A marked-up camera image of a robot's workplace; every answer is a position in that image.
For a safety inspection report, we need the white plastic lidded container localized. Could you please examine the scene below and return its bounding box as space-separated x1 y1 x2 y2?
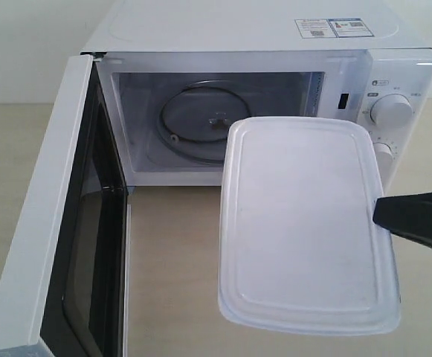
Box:
218 117 401 336

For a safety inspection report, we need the white microwave door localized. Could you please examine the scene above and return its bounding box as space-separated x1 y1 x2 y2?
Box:
0 53 130 356

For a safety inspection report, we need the white Midea microwave oven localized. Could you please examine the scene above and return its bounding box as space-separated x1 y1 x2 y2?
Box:
83 1 432 187

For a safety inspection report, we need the lower white timer knob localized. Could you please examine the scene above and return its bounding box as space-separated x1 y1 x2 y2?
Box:
373 142 393 175

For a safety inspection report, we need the upper white control knob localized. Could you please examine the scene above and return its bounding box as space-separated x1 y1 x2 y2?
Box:
370 94 413 129

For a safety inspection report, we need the warning label sticker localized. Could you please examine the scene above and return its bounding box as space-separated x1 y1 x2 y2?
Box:
294 18 374 39

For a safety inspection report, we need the glass turntable plate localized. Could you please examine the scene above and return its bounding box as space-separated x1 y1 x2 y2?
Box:
155 80 253 164

